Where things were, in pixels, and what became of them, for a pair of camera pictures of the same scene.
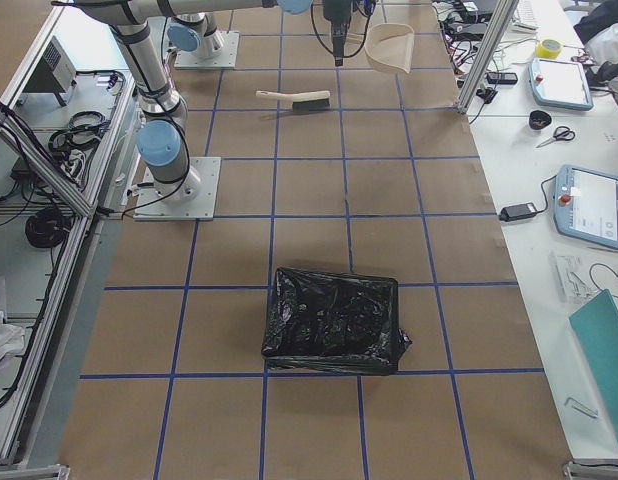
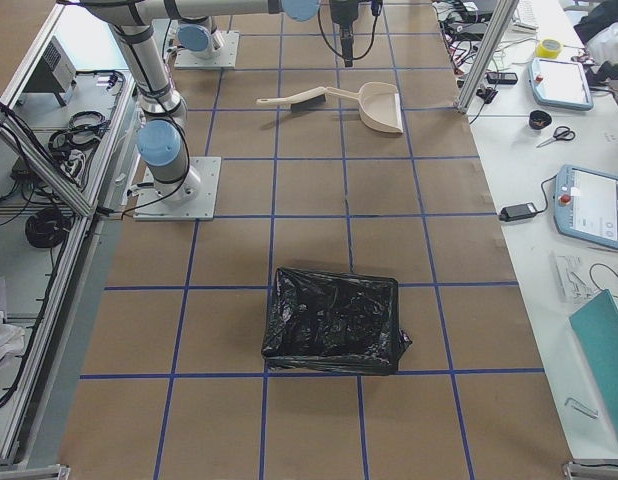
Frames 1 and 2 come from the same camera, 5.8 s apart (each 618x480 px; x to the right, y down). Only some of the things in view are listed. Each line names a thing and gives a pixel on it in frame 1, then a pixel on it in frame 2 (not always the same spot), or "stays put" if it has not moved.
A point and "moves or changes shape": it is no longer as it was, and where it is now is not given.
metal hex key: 581,407 stays put
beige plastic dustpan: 390,44 to 378,104
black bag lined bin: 333,323 stays put
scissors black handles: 562,133 stays put
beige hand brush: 303,102 moves or changes shape
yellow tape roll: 548,48 stays put
